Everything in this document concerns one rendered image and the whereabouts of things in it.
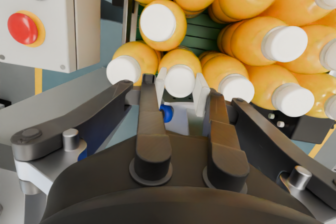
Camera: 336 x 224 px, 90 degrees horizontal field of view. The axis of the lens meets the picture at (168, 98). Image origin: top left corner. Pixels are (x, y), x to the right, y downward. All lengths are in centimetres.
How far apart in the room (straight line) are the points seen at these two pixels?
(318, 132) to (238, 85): 28
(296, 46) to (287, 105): 7
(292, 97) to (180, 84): 14
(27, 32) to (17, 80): 167
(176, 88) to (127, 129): 141
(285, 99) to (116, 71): 21
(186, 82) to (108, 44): 124
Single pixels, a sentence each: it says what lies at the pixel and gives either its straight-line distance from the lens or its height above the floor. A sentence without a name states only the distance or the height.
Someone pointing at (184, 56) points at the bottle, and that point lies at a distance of 25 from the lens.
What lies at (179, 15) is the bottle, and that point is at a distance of 25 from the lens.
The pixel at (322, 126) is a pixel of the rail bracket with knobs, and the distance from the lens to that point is 47.
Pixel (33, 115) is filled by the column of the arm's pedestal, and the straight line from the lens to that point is 77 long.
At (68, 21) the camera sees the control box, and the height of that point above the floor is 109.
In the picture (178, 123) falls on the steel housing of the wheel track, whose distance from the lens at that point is 45.
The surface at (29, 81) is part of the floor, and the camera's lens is 187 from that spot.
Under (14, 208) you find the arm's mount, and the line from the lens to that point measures 58.
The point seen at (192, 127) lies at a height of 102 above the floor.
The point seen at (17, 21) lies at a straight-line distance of 28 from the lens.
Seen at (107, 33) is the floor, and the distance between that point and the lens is 142.
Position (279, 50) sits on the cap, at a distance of 23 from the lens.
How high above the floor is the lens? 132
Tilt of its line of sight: 69 degrees down
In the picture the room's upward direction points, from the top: 170 degrees counter-clockwise
